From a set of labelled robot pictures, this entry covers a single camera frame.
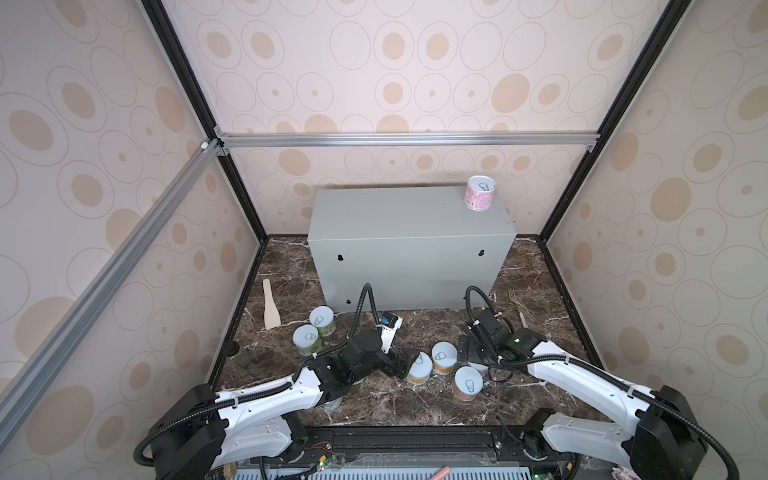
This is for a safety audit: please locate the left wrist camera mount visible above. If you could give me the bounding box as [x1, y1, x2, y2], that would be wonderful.
[377, 311, 403, 354]

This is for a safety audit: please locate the brown orange can front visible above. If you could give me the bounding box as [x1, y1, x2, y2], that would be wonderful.
[452, 366, 484, 402]

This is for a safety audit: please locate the black base frame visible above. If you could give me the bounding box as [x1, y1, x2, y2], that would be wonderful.
[135, 409, 691, 479]

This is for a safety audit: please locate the white handled fork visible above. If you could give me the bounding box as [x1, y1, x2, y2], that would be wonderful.
[518, 310, 529, 328]

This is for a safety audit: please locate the pink can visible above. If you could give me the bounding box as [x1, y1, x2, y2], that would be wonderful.
[464, 175, 496, 211]

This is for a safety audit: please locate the brown orange can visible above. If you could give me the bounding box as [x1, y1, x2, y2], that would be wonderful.
[452, 366, 484, 402]
[467, 362, 489, 379]

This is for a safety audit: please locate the green can lower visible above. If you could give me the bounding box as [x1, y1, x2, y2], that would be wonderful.
[292, 324, 322, 356]

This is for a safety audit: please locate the left diagonal aluminium rail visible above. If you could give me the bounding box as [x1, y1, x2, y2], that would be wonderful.
[1, 138, 223, 448]

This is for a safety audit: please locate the teal can lower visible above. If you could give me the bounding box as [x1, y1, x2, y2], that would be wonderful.
[321, 395, 344, 411]

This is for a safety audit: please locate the yellow can right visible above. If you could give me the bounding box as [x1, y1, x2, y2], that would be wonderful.
[431, 341, 458, 375]

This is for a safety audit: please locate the yellow can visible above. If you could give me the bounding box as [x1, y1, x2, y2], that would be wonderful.
[431, 341, 458, 375]
[407, 352, 433, 385]

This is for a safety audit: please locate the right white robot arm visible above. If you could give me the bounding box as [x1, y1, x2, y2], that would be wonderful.
[458, 309, 740, 479]

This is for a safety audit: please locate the wooden spatula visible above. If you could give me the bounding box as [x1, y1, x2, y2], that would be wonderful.
[262, 278, 281, 330]

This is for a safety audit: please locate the grey metal cabinet box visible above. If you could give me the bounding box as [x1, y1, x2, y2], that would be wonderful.
[308, 186, 517, 312]

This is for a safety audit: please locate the horizontal aluminium rail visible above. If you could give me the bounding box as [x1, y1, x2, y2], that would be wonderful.
[221, 131, 600, 148]

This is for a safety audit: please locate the green can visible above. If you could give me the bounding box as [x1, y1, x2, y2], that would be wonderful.
[292, 324, 322, 356]
[309, 306, 337, 338]

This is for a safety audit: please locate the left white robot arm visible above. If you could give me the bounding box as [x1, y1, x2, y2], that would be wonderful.
[132, 329, 420, 479]

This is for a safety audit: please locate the yellow can left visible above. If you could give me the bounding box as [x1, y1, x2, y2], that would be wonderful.
[407, 352, 433, 385]

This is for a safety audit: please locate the small dark glass bottle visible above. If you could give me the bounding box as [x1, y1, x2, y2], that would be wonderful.
[223, 340, 252, 369]

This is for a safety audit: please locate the pink marker pen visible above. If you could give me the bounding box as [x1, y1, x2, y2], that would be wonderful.
[429, 467, 451, 480]

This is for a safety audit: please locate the green can upper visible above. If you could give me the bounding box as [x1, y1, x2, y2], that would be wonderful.
[309, 306, 337, 338]

